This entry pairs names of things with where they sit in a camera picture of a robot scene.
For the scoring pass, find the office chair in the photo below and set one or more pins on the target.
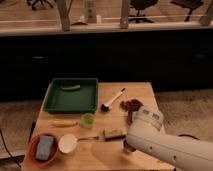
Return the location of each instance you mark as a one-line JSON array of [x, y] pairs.
[[191, 5], [32, 4], [140, 5]]

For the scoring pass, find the yellow banana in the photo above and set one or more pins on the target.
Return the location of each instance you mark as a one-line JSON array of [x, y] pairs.
[[59, 123]]

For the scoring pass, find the blue sponge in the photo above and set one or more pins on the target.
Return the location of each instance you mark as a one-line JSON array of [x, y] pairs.
[[44, 147]]

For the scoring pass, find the office chair centre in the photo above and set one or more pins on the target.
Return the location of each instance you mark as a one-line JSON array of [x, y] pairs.
[[140, 5]]

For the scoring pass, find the white handled dish brush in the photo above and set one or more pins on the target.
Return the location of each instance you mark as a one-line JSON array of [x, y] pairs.
[[106, 106]]

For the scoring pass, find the green plastic cup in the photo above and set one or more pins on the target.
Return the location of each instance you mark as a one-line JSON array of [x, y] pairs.
[[87, 120]]

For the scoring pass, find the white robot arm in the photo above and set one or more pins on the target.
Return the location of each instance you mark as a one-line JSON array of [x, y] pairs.
[[144, 135]]

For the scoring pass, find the green plastic tray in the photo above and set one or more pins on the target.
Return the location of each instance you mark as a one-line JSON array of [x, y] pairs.
[[84, 100]]

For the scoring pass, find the office chair right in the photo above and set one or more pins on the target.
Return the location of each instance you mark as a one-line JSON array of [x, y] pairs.
[[191, 5]]

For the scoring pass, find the brown sponge block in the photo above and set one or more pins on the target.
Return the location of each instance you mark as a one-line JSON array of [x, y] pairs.
[[113, 134]]

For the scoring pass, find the orange bowl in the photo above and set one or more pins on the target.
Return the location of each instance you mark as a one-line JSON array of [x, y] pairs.
[[31, 153]]

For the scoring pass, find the office chair left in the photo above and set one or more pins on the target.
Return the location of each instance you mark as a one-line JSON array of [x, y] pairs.
[[32, 4]]

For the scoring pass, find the green cucumber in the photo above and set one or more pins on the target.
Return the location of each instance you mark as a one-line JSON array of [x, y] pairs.
[[70, 88]]

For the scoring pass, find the white ladle with handle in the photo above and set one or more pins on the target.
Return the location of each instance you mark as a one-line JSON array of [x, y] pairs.
[[68, 143]]

